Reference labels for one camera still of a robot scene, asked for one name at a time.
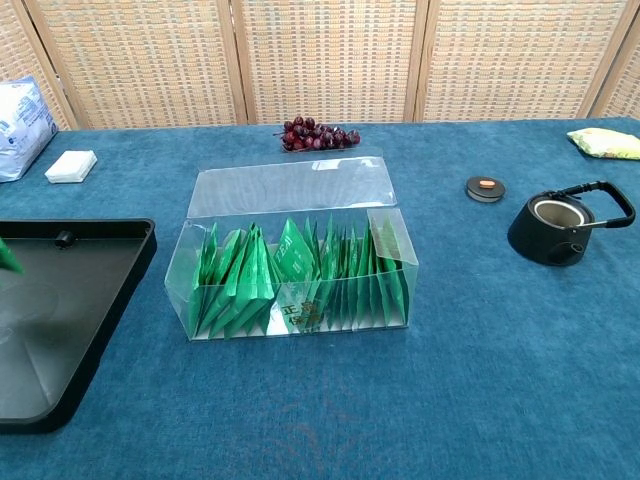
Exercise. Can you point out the black plastic tray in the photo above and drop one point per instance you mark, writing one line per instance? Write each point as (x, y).
(60, 325)

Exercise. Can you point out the blue tablecloth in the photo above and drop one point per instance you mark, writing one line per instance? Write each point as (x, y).
(450, 375)

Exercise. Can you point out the black teapot lid orange knob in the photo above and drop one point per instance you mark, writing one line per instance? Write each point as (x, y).
(484, 190)

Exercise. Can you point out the dark red grape bunch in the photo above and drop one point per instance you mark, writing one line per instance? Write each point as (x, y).
(310, 135)

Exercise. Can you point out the woven wooden screen panel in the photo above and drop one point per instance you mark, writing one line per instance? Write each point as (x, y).
(145, 65)
(20, 55)
(330, 60)
(515, 60)
(625, 90)

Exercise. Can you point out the blue white plastic bag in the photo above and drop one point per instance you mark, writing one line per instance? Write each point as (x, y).
(22, 130)

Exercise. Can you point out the small white tissue pack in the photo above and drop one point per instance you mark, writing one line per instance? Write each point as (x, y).
(70, 167)

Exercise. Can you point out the yellow green snack packet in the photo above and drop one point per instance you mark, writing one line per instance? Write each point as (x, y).
(607, 144)

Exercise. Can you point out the transparent plastic tea box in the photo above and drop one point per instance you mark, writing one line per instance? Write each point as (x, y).
(300, 190)

